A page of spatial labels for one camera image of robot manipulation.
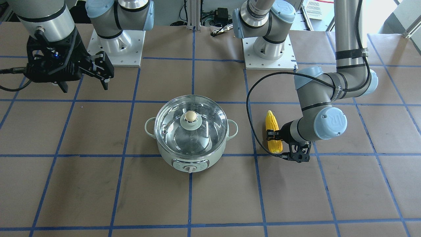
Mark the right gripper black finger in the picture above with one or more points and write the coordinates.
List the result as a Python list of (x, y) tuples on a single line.
[(63, 86), (104, 83)]

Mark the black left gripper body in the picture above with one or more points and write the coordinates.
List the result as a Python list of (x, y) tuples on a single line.
[(288, 131)]

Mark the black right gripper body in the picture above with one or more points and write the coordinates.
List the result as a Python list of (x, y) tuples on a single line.
[(80, 50)]

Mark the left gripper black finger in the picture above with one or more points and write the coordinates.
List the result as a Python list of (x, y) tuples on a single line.
[(272, 132), (274, 138)]

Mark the yellow corn cob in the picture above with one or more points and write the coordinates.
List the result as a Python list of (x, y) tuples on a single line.
[(272, 124)]

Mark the glass pot lid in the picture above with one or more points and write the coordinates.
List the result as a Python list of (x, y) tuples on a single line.
[(191, 126)]

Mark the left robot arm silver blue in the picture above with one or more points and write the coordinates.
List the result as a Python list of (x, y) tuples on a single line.
[(270, 22)]

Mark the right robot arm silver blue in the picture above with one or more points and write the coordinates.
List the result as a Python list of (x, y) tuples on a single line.
[(109, 18)]

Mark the mint green electric pot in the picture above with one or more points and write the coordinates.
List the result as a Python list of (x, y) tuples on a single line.
[(195, 165)]

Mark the brown paper table cover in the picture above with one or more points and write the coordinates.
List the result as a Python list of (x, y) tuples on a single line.
[(80, 163)]

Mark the black power adapter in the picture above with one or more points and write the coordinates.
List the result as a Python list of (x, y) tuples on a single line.
[(221, 15)]

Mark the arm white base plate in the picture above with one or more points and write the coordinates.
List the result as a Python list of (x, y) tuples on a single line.
[(124, 50), (263, 59)]

